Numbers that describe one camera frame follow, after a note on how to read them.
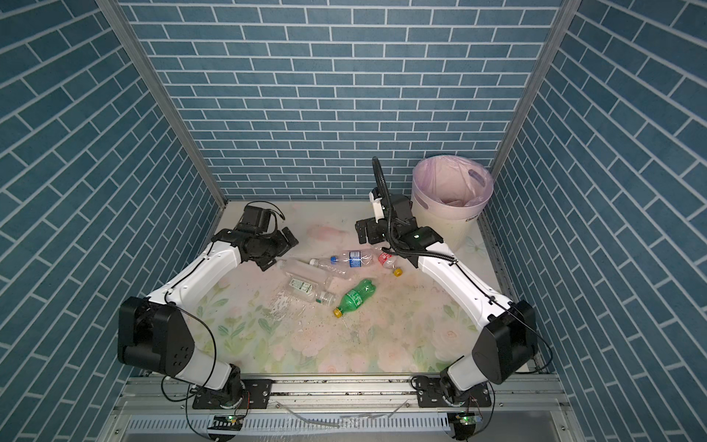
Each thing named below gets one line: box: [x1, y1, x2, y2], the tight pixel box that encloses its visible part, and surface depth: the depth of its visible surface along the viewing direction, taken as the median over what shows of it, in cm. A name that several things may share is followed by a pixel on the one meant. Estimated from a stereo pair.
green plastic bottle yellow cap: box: [333, 279, 377, 319], surface depth 89 cm
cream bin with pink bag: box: [411, 154, 495, 252], surface depth 97 cm
